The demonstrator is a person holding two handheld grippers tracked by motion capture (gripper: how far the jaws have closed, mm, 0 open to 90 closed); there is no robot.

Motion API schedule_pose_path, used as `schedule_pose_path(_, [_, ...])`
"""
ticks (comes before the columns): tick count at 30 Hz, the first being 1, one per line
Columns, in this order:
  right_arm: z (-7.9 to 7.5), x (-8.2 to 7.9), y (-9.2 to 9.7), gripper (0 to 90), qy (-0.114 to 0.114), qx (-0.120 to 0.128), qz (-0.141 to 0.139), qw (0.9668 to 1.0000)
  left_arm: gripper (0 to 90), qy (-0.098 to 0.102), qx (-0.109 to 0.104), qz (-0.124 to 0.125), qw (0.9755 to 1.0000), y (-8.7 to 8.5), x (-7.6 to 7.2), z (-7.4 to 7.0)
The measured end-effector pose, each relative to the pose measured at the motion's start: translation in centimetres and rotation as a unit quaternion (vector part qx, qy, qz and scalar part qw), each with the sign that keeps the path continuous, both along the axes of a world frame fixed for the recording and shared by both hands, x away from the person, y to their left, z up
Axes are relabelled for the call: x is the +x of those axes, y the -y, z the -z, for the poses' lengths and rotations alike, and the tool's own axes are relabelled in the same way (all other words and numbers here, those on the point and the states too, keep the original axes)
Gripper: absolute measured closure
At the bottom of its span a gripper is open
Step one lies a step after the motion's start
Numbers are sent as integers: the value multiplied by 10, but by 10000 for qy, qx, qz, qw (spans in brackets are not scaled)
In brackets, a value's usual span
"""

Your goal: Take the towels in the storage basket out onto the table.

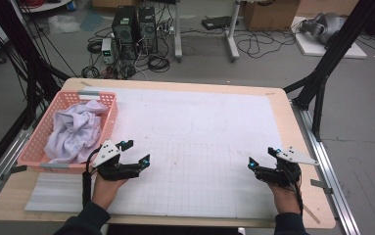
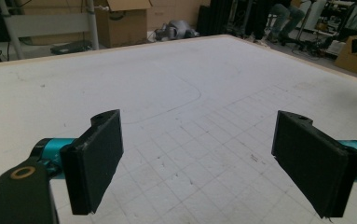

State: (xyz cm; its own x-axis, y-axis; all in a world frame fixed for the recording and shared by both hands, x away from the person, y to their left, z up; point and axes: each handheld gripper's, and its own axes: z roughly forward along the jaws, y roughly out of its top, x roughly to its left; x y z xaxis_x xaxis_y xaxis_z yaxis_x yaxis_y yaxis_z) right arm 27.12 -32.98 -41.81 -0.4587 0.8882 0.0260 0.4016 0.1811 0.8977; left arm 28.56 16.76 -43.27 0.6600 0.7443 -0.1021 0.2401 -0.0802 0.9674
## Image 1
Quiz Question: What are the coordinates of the black frame stand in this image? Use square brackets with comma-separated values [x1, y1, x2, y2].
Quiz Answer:
[283, 0, 375, 142]
[0, 0, 71, 131]

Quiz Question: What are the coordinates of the coiled black cable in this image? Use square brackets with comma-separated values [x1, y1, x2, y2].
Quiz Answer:
[81, 65, 101, 79]
[147, 55, 171, 73]

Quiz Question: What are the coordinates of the person's left hand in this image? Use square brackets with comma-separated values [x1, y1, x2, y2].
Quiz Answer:
[91, 175, 129, 210]

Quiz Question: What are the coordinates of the metal bracket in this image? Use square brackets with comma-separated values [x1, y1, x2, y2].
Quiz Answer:
[310, 178, 334, 195]
[0, 164, 28, 181]

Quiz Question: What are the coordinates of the tangled black floor cable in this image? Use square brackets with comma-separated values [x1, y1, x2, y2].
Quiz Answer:
[236, 28, 298, 60]

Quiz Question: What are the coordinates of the white desk leg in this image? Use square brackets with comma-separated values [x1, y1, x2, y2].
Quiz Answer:
[225, 0, 242, 63]
[173, 0, 184, 63]

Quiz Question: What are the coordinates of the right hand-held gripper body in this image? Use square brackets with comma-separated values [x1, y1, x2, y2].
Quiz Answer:
[255, 146, 319, 189]

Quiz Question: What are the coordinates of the aluminium rail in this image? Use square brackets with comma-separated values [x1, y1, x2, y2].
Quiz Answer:
[0, 126, 34, 214]
[291, 101, 361, 235]

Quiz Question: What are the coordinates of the white round table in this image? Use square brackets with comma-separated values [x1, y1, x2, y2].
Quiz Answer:
[20, 0, 74, 14]

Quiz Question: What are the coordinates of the black computer tower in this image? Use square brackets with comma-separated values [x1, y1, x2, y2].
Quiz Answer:
[138, 6, 159, 55]
[111, 5, 139, 61]

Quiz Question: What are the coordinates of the pink plastic basket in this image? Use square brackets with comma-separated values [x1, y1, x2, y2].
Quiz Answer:
[17, 90, 118, 175]

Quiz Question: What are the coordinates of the white floor board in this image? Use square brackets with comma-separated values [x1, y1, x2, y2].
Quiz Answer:
[291, 16, 368, 60]

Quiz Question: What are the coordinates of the brown cardboard box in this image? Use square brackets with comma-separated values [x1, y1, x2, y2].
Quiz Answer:
[243, 0, 301, 32]
[297, 0, 360, 18]
[91, 0, 140, 10]

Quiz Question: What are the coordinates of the flat black device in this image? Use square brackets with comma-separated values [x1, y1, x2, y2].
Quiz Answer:
[202, 16, 240, 31]

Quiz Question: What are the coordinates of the grey bench power supply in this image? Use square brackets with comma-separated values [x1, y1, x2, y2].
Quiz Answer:
[101, 37, 116, 65]

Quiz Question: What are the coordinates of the clear plastic bag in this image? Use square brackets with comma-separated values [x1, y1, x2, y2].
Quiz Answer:
[47, 14, 82, 35]

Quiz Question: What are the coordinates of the lilac printed towel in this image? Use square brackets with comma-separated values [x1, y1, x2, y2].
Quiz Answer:
[43, 99, 110, 165]

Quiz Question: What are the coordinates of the white grid mat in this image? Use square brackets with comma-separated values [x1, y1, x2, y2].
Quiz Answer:
[24, 86, 294, 220]

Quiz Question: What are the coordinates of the right hand-held gripper cable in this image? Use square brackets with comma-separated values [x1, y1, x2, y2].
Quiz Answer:
[291, 167, 305, 216]

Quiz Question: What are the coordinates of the hand-held gripper cable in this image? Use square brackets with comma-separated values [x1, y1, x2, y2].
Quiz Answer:
[291, 167, 305, 216]
[81, 146, 103, 209]

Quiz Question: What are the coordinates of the left hand-held gripper cable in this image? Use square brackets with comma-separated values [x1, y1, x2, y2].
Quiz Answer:
[81, 146, 103, 209]

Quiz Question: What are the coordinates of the person's right hand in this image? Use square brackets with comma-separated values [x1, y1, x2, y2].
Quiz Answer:
[267, 184, 302, 214]

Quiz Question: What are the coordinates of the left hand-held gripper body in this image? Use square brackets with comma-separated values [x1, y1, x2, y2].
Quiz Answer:
[91, 139, 142, 182]

